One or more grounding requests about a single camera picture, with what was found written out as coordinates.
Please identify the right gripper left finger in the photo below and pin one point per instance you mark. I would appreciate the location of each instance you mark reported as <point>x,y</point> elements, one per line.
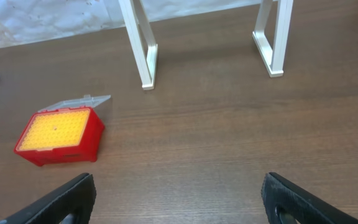
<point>64,202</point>

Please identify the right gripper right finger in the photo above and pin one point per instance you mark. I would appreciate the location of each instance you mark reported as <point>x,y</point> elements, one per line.
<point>291,202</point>

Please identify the red and yellow tip box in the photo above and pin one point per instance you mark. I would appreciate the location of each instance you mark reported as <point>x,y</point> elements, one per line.
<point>57,130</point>

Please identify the white and blue stand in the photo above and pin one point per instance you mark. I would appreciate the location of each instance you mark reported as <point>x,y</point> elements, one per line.
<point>149,62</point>

